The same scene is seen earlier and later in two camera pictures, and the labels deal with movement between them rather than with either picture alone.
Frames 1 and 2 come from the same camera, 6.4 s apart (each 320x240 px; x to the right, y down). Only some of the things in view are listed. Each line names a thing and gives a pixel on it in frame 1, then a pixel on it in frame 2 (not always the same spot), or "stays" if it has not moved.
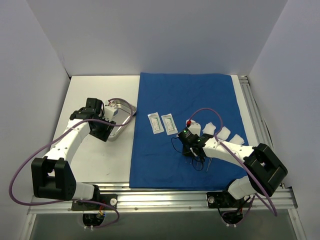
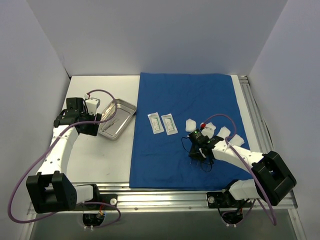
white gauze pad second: x=209 y=129 stays
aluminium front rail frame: x=117 y=197 stays
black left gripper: x=102 y=130 → x=88 y=125
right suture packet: x=169 y=124 stays
